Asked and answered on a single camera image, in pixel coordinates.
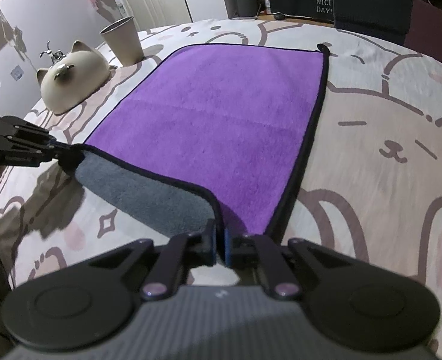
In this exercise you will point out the beige paper cup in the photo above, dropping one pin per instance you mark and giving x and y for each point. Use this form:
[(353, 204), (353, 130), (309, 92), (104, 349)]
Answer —
[(122, 38)]

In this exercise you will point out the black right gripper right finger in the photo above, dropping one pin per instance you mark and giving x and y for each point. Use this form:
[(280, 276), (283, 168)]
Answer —
[(351, 302)]

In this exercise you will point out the black folded towel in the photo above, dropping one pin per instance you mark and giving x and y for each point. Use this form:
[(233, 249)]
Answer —
[(388, 20)]

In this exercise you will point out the white cabinet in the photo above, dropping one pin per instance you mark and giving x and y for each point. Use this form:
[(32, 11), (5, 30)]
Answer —
[(149, 14)]

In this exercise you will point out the purple and grey towel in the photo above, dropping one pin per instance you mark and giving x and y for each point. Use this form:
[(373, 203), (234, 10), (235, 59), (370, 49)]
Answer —
[(219, 131)]

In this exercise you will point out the silver metal ornament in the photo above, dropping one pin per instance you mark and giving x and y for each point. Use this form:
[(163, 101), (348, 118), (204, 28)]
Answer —
[(55, 56)]

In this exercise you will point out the cream cat shaped container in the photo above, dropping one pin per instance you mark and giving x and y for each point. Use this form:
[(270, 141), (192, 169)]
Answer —
[(73, 78)]

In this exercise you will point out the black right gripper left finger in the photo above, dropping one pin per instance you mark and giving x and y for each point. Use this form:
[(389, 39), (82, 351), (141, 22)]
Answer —
[(93, 300)]

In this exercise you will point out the grey waste bin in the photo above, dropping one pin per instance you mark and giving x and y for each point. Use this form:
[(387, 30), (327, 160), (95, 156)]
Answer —
[(247, 8)]

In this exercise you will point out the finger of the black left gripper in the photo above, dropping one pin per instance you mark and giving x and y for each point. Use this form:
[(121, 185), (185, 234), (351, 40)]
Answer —
[(69, 157)]

